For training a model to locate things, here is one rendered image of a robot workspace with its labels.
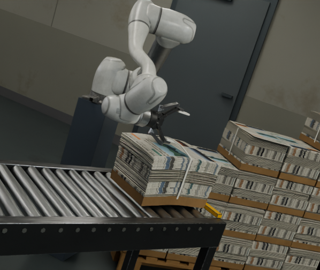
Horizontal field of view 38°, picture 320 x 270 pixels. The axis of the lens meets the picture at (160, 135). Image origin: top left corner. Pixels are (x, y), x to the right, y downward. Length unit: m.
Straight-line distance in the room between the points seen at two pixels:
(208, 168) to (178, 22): 0.70
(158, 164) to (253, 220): 1.41
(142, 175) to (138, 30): 0.66
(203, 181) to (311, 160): 1.27
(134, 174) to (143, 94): 0.42
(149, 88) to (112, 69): 0.98
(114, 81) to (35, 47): 3.77
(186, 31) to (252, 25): 3.01
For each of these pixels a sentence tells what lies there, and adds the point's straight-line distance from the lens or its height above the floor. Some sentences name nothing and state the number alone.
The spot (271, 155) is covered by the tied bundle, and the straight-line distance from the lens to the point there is 3.09.
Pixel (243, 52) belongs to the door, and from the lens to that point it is 5.25.
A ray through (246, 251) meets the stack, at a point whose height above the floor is 0.29.
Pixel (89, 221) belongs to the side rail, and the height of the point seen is 0.80.
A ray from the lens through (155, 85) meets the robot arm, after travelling 1.76.
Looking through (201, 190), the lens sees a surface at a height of 0.89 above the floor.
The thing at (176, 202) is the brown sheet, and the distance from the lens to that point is 2.09.
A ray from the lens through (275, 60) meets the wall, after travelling 5.23.
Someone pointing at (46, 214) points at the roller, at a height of 0.79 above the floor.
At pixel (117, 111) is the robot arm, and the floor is 1.16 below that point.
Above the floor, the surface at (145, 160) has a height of 0.99.
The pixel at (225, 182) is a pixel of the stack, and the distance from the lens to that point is 3.03.
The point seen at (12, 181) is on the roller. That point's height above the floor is 0.80.
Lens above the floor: 1.53
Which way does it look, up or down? 12 degrees down
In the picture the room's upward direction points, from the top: 18 degrees clockwise
